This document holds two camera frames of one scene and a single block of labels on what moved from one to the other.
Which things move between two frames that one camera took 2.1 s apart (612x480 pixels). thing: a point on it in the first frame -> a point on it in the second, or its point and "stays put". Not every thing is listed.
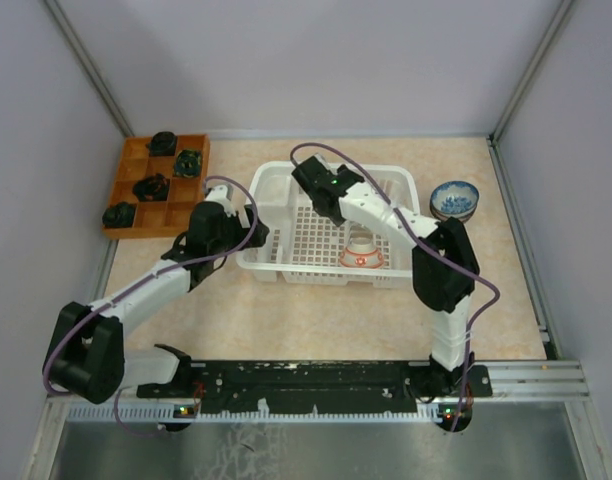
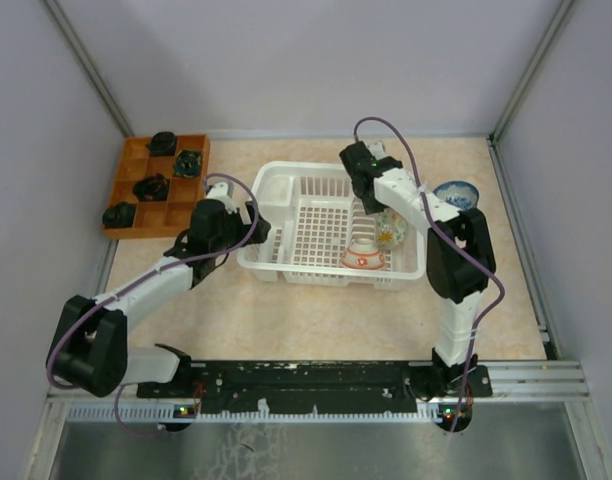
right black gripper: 338,220 -> 374,207
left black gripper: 243,233 stays put
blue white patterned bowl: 454,199 stays put
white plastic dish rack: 304,247 stays put
